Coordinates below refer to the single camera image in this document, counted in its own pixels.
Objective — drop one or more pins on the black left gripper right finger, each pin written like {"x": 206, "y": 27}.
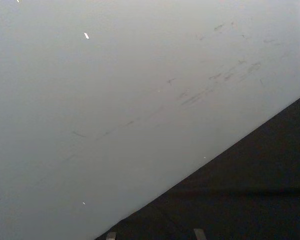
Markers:
{"x": 199, "y": 235}

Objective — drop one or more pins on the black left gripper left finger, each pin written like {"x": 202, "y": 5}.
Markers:
{"x": 111, "y": 236}

